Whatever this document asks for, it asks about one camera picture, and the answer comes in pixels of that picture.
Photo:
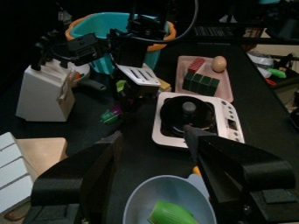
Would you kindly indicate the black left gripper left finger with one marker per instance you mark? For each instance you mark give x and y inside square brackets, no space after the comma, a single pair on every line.
[73,178]

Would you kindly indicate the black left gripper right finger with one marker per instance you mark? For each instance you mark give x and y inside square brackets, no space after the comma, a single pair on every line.
[248,172]

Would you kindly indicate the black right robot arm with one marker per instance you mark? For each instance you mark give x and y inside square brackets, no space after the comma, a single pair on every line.
[149,26]

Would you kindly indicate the light blue bowl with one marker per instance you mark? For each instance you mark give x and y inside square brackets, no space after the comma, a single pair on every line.
[167,189]

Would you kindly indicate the purple toy eggplant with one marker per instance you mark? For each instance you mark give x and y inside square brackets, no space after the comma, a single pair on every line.
[111,115]

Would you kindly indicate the white toy toaster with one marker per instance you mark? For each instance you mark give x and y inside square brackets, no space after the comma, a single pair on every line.
[141,77]

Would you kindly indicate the wooden cutting board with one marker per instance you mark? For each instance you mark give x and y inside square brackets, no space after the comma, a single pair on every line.
[43,154]

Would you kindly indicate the black boxy device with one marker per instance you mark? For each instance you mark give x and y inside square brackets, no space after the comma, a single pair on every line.
[84,48]

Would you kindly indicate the teal bucket with orange rim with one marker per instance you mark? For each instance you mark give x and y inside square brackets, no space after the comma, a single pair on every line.
[100,23]

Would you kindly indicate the small orange toy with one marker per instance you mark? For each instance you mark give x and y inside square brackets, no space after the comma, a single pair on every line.
[196,171]

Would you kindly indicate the yellow toy piece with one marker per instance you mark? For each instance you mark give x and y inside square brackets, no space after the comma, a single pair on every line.
[164,85]

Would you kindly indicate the red toy block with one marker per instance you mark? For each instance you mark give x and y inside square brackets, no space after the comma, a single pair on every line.
[196,65]

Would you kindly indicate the white toy stove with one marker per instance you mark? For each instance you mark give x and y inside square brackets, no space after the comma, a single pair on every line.
[229,116]

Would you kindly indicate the dark green toy block bar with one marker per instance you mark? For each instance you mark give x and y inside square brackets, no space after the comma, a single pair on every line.
[200,83]

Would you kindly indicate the beige toy egg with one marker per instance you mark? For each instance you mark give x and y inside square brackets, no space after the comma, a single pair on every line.
[219,64]

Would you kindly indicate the green toy corn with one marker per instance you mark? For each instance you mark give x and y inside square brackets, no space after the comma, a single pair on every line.
[171,214]

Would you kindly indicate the black toy pot with lid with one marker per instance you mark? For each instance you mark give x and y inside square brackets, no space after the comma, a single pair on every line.
[183,112]

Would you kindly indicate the pink tray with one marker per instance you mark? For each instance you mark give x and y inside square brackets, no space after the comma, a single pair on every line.
[223,87]

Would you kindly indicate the white knife block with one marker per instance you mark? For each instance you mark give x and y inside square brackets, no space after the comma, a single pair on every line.
[43,96]

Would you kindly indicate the white bag in background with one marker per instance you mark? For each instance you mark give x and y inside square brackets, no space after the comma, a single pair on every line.
[259,59]

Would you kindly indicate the green toy in background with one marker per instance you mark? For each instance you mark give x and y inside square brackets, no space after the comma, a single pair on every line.
[276,73]

